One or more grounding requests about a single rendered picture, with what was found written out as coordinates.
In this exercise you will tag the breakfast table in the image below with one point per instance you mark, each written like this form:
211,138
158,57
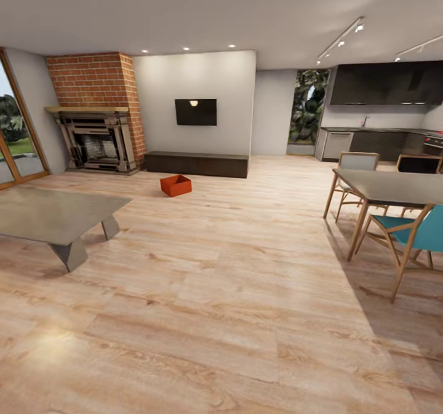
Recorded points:
409,190

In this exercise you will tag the dishwasher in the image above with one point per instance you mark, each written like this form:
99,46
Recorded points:
336,143

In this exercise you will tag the wood fireplace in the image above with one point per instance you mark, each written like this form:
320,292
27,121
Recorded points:
97,141

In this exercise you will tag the storage box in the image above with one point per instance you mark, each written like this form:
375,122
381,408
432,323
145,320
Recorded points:
176,186

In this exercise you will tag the coffee table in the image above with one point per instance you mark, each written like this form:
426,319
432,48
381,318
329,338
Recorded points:
58,219

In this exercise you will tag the cabinet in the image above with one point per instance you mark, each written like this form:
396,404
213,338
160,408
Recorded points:
359,84
416,83
222,165

